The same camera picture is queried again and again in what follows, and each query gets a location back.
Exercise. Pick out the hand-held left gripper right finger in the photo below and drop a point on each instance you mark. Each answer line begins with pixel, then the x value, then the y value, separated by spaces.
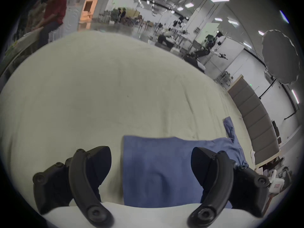
pixel 218 182

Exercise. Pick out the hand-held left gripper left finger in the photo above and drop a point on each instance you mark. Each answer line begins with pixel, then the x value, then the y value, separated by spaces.
pixel 80 174

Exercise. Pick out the blue garment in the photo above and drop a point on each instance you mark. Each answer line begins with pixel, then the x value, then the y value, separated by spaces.
pixel 163 170

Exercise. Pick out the padded grey headboard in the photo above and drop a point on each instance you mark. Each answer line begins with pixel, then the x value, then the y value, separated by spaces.
pixel 257 125

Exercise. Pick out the bed with beige sheet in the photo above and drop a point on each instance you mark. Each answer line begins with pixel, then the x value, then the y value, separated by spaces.
pixel 99 91

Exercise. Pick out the black robot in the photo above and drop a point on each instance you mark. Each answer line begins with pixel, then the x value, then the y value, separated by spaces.
pixel 206 49

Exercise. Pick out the grey photo umbrella on stand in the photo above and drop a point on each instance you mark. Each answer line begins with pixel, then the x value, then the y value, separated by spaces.
pixel 281 56

